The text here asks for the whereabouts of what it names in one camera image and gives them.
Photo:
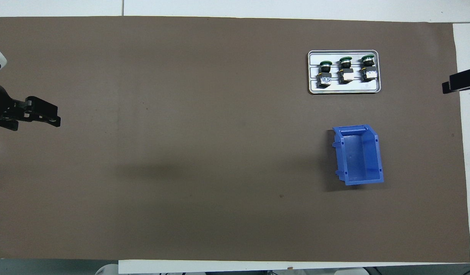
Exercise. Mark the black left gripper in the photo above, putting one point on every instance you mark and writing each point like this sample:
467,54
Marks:
0,103

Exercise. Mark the green push button switch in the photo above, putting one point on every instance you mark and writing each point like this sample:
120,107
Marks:
368,70
325,74
346,72

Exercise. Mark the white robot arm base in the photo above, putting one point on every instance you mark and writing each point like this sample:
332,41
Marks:
107,270
351,272

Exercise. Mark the silver metal tray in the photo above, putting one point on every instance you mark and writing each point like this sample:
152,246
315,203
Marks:
346,88

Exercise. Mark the blue plastic storage bin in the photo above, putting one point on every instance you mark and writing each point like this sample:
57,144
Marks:
359,160

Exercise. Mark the brown table mat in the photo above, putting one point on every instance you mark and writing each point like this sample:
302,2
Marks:
219,221

